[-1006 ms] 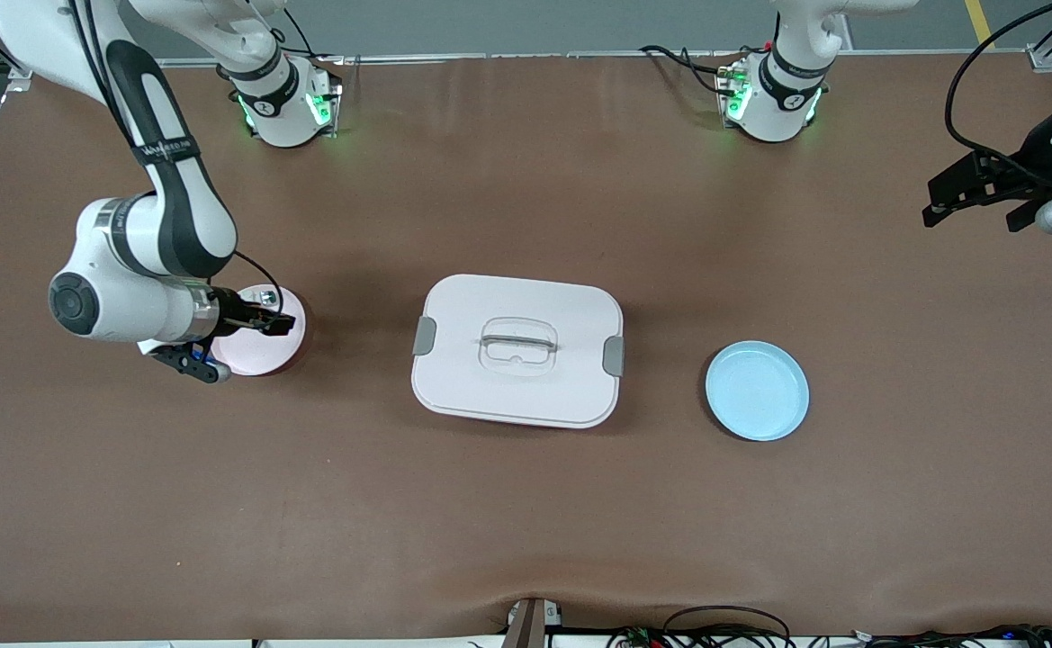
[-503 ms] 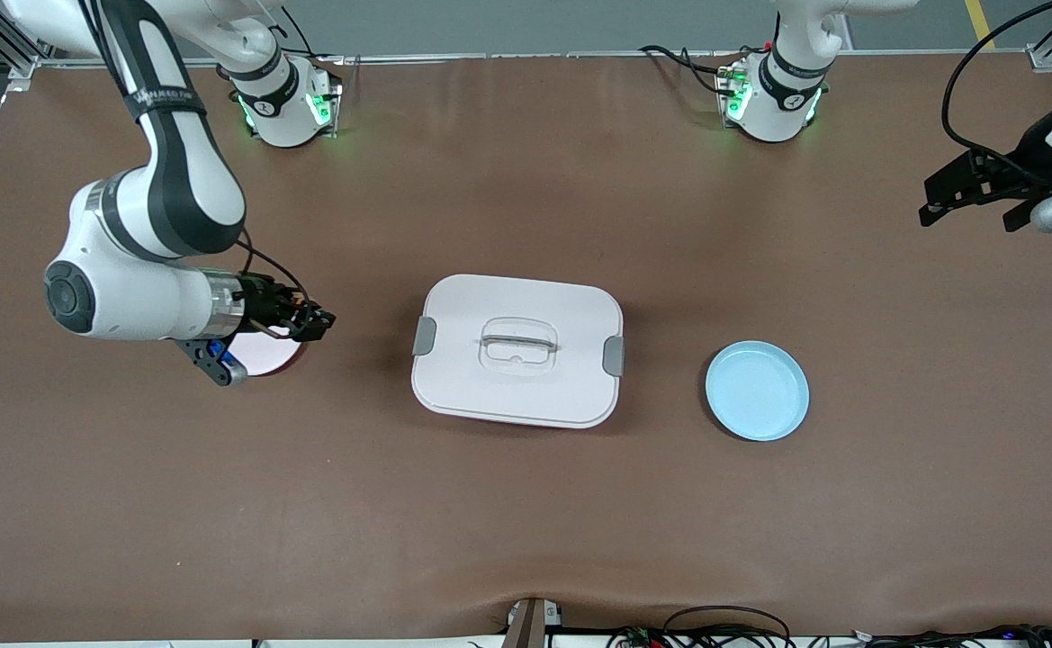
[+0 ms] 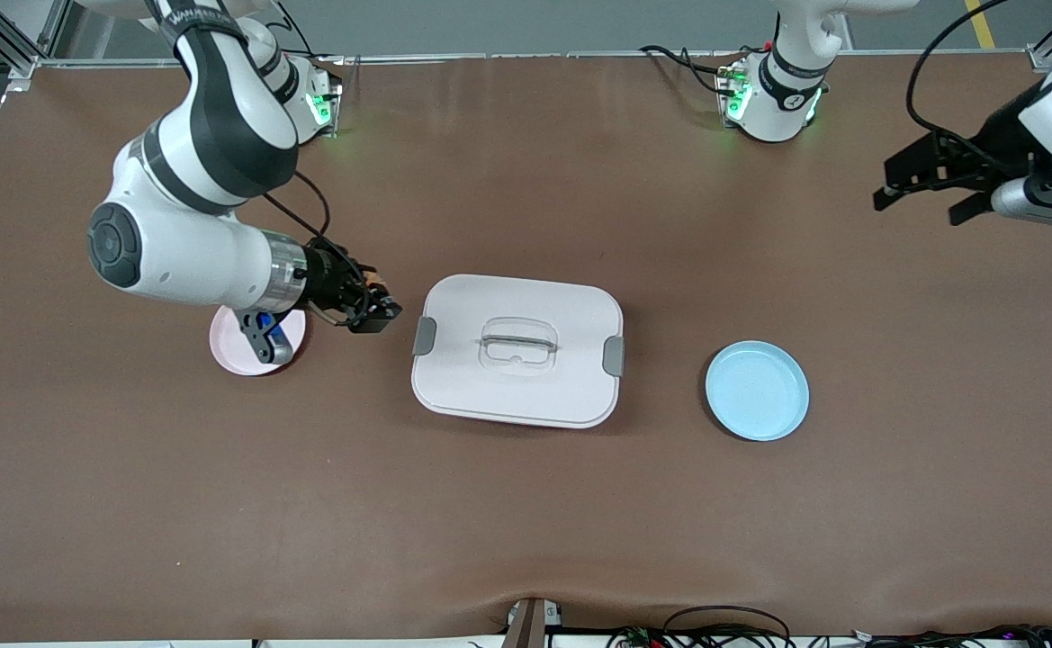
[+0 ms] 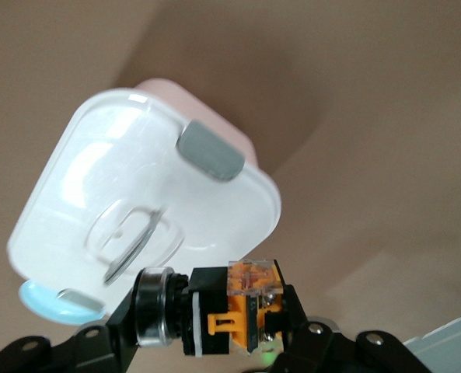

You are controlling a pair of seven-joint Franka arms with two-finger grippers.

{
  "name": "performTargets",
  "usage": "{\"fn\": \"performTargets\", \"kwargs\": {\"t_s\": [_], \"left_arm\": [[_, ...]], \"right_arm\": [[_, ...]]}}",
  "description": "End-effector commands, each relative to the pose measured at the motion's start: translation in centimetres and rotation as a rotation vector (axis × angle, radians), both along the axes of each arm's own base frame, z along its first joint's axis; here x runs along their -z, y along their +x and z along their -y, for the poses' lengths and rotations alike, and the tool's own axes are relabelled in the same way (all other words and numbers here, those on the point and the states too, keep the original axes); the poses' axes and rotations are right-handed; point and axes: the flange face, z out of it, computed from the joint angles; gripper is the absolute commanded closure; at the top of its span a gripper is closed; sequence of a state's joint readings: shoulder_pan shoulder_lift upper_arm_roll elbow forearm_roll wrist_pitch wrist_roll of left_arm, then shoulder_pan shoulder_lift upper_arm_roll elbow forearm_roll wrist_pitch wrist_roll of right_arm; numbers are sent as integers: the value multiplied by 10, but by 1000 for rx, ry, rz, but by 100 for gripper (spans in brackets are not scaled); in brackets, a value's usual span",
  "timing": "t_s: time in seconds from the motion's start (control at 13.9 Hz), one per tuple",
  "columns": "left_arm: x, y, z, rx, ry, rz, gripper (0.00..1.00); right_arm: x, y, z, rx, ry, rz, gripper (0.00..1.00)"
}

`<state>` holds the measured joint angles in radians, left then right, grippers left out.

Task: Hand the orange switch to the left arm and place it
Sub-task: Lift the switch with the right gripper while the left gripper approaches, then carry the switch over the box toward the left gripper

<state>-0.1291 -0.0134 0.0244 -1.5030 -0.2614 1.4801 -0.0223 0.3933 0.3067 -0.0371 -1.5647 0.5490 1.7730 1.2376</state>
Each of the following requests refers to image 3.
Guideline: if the black looped cable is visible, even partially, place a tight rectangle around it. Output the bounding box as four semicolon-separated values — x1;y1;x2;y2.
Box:
662;605;793;648

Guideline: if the pink round plate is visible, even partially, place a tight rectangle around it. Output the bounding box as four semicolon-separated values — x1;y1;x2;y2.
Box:
209;304;307;376

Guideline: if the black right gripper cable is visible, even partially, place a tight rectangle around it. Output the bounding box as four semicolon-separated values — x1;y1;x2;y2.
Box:
260;169;375;327

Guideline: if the white lidded storage box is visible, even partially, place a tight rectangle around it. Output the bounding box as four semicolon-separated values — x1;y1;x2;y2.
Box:
411;274;625;430

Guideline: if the black arm base cable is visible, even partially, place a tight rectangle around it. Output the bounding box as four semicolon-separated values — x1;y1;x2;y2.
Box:
638;43;742;98
275;4;321;64

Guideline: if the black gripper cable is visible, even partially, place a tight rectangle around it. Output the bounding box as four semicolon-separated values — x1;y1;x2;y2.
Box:
905;0;1014;174
260;169;375;327

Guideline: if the small grey table bracket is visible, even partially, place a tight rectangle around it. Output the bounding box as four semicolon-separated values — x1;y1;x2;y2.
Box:
503;597;564;648

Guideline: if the tangled black cable bundle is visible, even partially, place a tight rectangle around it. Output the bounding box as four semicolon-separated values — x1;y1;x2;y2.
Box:
605;621;1052;648

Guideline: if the light blue round plate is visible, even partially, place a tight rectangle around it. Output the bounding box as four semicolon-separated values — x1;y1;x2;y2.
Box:
705;340;811;443

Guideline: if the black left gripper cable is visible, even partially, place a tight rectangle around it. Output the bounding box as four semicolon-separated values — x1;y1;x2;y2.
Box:
905;0;1014;174

